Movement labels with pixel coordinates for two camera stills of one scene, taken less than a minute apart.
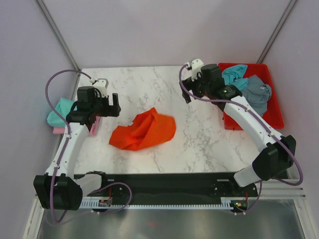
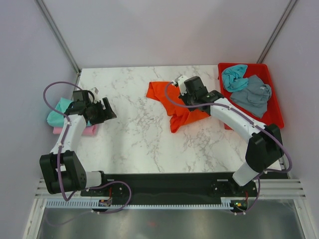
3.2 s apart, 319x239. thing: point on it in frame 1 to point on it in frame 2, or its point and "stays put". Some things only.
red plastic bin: [273, 112] stays put
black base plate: [171, 189] stays put
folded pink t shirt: [57, 130] stays put
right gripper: [190, 84] to [184, 97]
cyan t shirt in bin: [234, 75] stays put
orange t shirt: [148, 129] to [168, 93]
